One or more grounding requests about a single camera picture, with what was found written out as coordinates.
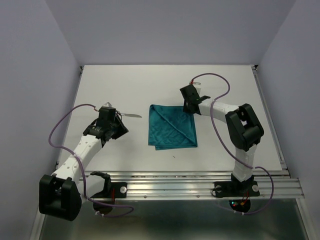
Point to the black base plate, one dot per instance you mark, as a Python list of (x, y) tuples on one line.
[(232, 189), (100, 190)]

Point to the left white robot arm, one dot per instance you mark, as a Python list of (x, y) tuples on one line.
[(62, 193)]

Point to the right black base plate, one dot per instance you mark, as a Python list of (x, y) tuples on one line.
[(232, 189)]

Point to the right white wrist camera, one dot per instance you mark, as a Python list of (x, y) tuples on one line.
[(197, 86)]

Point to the teal cloth napkin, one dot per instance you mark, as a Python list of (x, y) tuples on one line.
[(169, 127)]

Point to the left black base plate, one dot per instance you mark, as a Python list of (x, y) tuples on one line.
[(100, 190)]

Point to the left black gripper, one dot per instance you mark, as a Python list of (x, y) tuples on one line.
[(122, 129)]

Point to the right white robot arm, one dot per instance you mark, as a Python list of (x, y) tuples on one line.
[(245, 132)]

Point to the aluminium front rail frame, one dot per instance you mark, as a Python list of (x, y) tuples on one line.
[(170, 190)]

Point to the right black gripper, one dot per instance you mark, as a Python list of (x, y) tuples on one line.
[(185, 109)]

